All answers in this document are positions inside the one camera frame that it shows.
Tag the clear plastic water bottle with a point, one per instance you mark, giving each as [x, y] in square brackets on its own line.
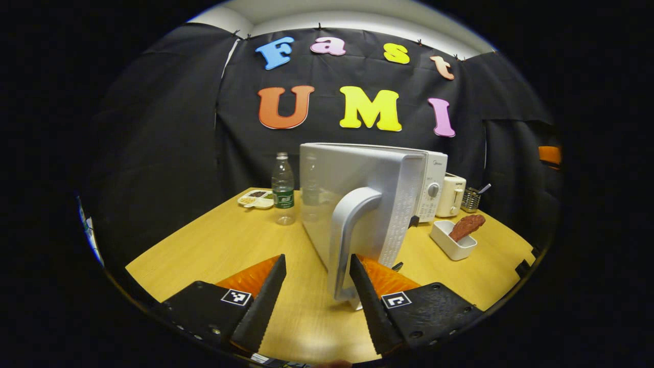
[283, 199]

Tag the metal spoon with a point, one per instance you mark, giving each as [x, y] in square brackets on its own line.
[484, 188]

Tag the white microwave oven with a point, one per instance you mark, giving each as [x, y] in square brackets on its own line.
[357, 168]

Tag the white toaster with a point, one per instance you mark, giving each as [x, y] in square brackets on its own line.
[449, 197]

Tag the brown chicken drumstick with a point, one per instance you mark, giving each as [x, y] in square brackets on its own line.
[465, 226]

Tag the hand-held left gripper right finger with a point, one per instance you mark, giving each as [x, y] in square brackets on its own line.
[375, 312]

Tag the white divided snack plate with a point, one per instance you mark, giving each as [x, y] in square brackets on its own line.
[253, 200]

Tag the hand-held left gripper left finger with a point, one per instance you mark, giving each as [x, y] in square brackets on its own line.
[260, 306]

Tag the metal mesh holder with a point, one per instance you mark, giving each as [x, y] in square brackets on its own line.
[470, 202]

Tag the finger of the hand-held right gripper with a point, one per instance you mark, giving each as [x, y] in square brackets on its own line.
[551, 155]

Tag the white rectangular dish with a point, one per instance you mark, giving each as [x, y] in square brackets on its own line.
[449, 248]

